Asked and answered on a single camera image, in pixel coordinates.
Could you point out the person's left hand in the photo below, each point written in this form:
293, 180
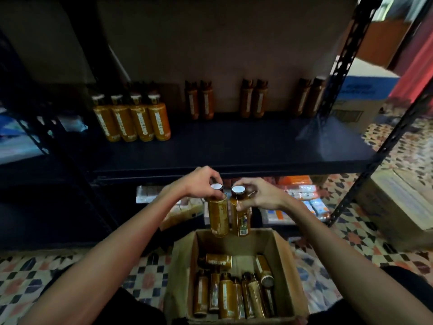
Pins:
196, 184

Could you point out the person's right hand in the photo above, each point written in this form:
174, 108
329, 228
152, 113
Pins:
265, 195

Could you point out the Oatside bottle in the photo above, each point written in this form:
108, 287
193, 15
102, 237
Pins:
218, 216
242, 223

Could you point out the black metal shelf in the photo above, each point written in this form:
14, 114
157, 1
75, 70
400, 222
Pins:
223, 145
34, 193

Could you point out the orange Oatside bottles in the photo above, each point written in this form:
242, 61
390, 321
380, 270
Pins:
132, 122

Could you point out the printed cardboard box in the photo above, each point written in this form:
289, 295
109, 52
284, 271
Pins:
179, 281

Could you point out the gold bottles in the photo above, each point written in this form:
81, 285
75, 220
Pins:
230, 294

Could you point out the person's left forearm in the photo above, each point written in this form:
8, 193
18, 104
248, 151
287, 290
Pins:
101, 267

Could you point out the person's right forearm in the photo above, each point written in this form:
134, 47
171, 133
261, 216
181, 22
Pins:
358, 267

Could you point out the blue white cashew carton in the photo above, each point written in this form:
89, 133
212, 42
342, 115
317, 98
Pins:
365, 94

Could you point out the row of orange blue packets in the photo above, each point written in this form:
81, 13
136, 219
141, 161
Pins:
277, 215

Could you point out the tissue packs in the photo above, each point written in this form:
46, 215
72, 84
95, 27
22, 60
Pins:
182, 214

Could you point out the orange carton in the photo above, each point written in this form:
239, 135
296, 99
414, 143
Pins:
295, 180

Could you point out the row of pale pink packets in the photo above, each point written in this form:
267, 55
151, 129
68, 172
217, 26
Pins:
303, 191

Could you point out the row of wet wipe packs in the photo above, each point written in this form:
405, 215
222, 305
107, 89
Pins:
20, 142

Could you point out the brown wooden cabinet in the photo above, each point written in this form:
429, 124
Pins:
382, 44

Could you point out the red curtain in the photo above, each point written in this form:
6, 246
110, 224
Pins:
416, 71

